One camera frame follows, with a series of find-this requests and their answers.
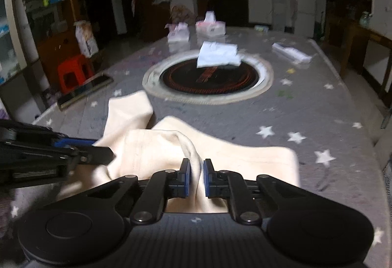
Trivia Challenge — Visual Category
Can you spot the cream garment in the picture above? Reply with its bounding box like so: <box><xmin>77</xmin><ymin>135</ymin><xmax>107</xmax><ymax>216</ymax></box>
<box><xmin>57</xmin><ymin>91</ymin><xmax>300</xmax><ymax>213</ymax></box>

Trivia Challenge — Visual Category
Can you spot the glass door display cabinet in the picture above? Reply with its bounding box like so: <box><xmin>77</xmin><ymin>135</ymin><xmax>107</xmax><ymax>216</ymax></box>
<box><xmin>0</xmin><ymin>0</ymin><xmax>73</xmax><ymax>110</ymax></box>

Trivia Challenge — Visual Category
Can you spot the red plastic stool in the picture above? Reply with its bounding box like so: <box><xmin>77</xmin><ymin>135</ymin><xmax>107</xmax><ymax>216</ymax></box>
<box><xmin>57</xmin><ymin>54</ymin><xmax>94</xmax><ymax>94</ymax></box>

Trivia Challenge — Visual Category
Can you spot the black smartphone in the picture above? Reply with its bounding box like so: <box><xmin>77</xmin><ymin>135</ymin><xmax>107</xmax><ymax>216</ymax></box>
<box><xmin>57</xmin><ymin>73</ymin><xmax>114</xmax><ymax>111</ymax></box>

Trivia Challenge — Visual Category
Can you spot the white paper bag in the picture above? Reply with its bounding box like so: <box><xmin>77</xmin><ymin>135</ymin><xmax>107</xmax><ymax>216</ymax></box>
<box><xmin>74</xmin><ymin>21</ymin><xmax>99</xmax><ymax>58</ymax></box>

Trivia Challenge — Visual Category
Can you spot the round induction cooktop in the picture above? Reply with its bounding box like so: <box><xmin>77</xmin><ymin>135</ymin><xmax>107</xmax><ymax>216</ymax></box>
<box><xmin>142</xmin><ymin>50</ymin><xmax>274</xmax><ymax>105</ymax></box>

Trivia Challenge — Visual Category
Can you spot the white tissue on cooktop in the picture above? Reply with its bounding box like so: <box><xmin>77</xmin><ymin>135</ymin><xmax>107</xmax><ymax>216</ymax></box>
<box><xmin>197</xmin><ymin>41</ymin><xmax>242</xmax><ymax>68</ymax></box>

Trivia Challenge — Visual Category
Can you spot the white remote control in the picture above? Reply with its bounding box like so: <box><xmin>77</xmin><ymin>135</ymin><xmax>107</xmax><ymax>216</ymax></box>
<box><xmin>272</xmin><ymin>43</ymin><xmax>312</xmax><ymax>64</ymax></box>

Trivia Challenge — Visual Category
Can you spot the small white tissue pack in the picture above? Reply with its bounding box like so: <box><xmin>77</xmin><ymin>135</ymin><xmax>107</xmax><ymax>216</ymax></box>
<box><xmin>165</xmin><ymin>22</ymin><xmax>190</xmax><ymax>43</ymax></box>

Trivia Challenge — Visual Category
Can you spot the pink white tissue box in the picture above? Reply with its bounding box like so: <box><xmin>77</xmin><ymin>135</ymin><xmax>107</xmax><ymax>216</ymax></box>
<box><xmin>195</xmin><ymin>11</ymin><xmax>226</xmax><ymax>37</ymax></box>

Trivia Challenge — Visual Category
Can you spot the small clear lidded container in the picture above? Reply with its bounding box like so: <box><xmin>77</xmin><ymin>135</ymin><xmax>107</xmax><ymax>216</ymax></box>
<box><xmin>254</xmin><ymin>25</ymin><xmax>269</xmax><ymax>33</ymax></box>

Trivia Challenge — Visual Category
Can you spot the brown wooden side table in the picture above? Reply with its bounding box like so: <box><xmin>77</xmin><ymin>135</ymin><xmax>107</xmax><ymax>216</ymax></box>
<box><xmin>324</xmin><ymin>15</ymin><xmax>391</xmax><ymax>102</ymax></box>

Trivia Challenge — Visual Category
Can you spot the water dispenser with bottle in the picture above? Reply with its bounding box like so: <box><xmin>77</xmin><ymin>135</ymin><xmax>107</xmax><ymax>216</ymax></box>
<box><xmin>272</xmin><ymin>0</ymin><xmax>286</xmax><ymax>31</ymax></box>

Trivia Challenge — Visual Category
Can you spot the white refrigerator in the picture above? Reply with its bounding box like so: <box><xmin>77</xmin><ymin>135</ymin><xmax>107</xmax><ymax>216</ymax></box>
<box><xmin>294</xmin><ymin>0</ymin><xmax>316</xmax><ymax>38</ymax></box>

